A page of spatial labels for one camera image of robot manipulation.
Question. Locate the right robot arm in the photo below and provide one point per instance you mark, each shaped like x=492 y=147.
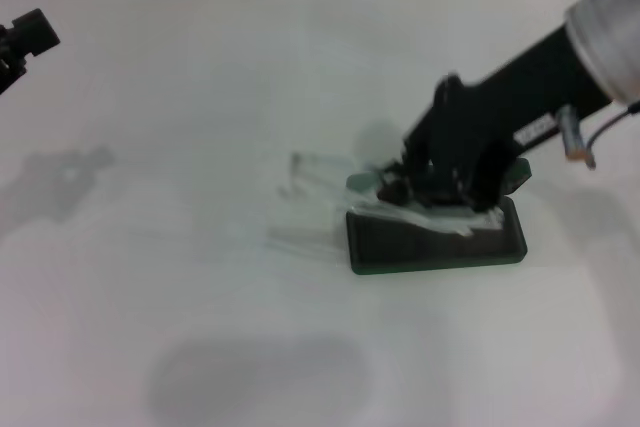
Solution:
x=607 y=22

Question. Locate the green glasses case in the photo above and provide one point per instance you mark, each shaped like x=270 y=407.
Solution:
x=430 y=247

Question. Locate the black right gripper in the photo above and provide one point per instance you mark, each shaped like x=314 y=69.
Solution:
x=490 y=112

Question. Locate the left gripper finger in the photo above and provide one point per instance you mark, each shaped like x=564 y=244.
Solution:
x=35 y=32
x=10 y=77

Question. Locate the clear white glasses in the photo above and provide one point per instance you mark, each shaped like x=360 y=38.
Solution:
x=380 y=212

